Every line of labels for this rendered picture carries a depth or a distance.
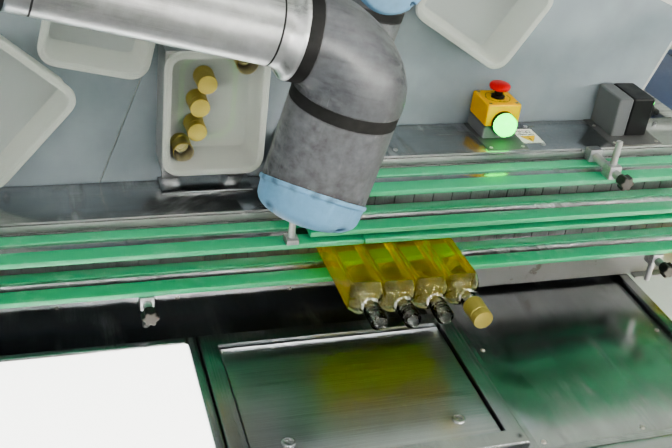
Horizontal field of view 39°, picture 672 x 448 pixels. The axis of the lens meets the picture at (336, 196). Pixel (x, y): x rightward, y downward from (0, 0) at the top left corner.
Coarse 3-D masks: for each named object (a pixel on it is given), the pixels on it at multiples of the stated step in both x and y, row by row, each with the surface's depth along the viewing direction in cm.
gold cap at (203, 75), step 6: (198, 66) 159; (204, 66) 159; (198, 72) 158; (204, 72) 157; (210, 72) 157; (198, 78) 156; (204, 78) 156; (210, 78) 156; (198, 84) 156; (204, 84) 156; (210, 84) 157; (216, 84) 157; (204, 90) 157; (210, 90) 157
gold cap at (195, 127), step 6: (186, 120) 162; (192, 120) 161; (198, 120) 161; (186, 126) 161; (192, 126) 160; (198, 126) 160; (204, 126) 160; (192, 132) 160; (198, 132) 160; (204, 132) 161; (192, 138) 161; (198, 138) 161
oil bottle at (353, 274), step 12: (324, 252) 167; (336, 252) 162; (348, 252) 162; (360, 252) 162; (336, 264) 161; (348, 264) 159; (360, 264) 159; (336, 276) 161; (348, 276) 156; (360, 276) 156; (372, 276) 156; (348, 288) 155; (360, 288) 154; (372, 288) 154; (348, 300) 156; (360, 300) 153; (360, 312) 155
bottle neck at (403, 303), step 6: (396, 300) 155; (402, 300) 155; (408, 300) 155; (396, 306) 155; (402, 306) 154; (408, 306) 153; (414, 306) 154; (402, 312) 153; (408, 312) 152; (414, 312) 152; (402, 318) 153; (408, 318) 152; (414, 318) 154; (420, 318) 152; (408, 324) 152; (414, 324) 153
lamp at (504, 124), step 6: (498, 114) 175; (504, 114) 175; (510, 114) 175; (492, 120) 176; (498, 120) 174; (504, 120) 174; (510, 120) 174; (516, 120) 175; (492, 126) 176; (498, 126) 174; (504, 126) 174; (510, 126) 174; (516, 126) 175; (498, 132) 175; (504, 132) 175; (510, 132) 175
